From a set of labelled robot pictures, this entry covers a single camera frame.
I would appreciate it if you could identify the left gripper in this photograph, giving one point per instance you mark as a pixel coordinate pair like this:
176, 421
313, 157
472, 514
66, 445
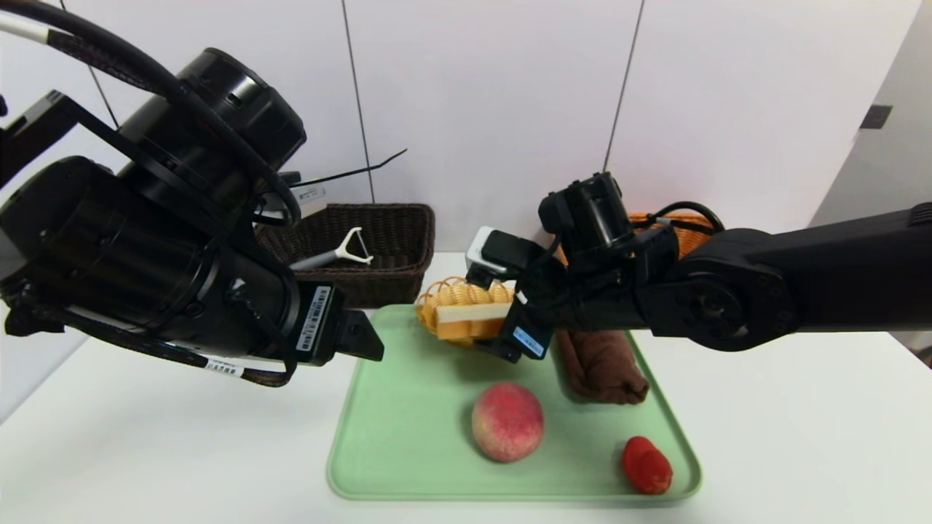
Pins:
317, 320

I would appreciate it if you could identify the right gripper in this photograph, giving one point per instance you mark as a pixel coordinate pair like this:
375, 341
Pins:
528, 338

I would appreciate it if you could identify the white bread slice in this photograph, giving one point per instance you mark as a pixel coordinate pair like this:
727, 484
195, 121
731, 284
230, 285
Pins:
473, 314

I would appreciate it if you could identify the pink peach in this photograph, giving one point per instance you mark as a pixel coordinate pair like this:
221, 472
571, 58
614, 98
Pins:
507, 423

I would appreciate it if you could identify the brown towel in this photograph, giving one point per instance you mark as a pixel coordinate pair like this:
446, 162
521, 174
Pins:
604, 371

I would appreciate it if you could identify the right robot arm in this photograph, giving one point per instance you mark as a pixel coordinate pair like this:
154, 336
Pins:
801, 276

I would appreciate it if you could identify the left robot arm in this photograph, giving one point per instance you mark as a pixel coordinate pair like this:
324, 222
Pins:
109, 240

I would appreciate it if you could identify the small round yellow wicker basket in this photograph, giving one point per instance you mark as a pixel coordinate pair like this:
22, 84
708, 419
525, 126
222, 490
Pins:
459, 293

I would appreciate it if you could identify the dark brown wicker basket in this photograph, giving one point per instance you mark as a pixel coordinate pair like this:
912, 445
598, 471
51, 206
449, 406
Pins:
397, 240

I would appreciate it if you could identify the orange wicker basket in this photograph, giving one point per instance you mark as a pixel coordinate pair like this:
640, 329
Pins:
692, 244

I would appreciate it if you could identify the light green plastic tray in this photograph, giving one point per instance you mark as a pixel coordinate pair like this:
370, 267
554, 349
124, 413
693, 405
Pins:
422, 437

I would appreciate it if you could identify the black zip tie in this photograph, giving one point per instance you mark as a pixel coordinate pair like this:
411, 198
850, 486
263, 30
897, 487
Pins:
349, 173

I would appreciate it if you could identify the red tomato piece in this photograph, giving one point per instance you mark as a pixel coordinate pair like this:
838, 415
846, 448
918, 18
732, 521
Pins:
646, 467

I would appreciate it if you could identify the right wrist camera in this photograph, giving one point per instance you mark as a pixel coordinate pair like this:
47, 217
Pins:
484, 251

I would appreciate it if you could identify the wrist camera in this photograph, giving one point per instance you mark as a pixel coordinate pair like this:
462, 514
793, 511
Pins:
484, 251
309, 198

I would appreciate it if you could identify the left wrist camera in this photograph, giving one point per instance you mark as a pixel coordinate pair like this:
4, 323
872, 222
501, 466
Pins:
309, 198

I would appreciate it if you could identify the dark wall fixture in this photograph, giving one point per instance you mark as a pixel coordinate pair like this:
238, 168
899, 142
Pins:
874, 118

